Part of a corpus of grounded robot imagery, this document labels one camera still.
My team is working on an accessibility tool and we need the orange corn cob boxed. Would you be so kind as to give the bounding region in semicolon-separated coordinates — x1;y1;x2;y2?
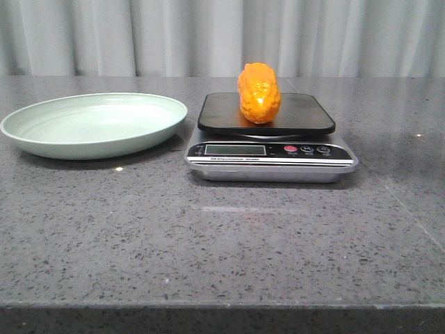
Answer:
238;63;281;124

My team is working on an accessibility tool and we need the silver black kitchen scale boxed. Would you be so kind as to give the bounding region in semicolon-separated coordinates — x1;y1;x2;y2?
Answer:
185;93;359;183

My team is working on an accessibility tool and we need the pale green plate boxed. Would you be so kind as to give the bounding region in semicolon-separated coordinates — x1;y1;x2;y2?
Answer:
1;93;188;160

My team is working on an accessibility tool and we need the white pleated curtain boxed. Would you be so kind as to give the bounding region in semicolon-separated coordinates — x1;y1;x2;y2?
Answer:
1;1;444;77

